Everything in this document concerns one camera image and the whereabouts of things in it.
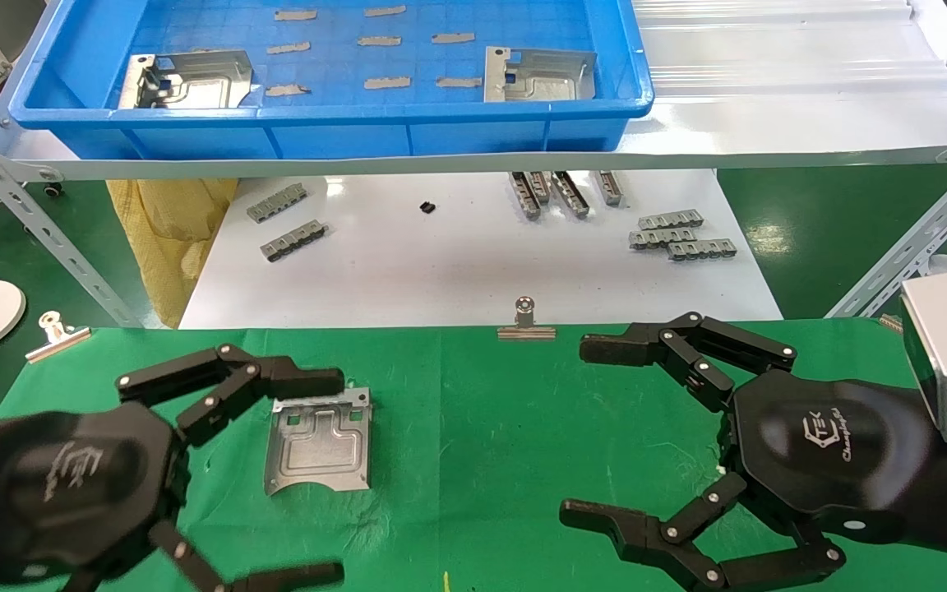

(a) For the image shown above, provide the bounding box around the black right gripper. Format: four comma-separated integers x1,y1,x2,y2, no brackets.
559,311,943,592

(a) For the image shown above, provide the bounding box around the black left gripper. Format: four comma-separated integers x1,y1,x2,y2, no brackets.
0,344,346,592

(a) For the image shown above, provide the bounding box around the stamped sheet metal part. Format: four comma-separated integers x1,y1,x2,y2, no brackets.
118,51,254,110
483,46,598,104
265,388,372,497

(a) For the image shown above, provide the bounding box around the green cloth mat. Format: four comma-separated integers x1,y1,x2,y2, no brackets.
0,319,947,592

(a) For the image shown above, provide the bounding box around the white flat board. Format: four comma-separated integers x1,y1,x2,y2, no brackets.
179,169,784,330

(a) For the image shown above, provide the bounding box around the yellow woven bag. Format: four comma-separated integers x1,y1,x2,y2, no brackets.
106,177,238,328

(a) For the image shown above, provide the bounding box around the white slotted-angle metal rack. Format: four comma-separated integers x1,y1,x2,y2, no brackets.
0,0,947,330

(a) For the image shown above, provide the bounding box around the blue plastic bin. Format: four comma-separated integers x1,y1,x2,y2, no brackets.
9,0,655,161

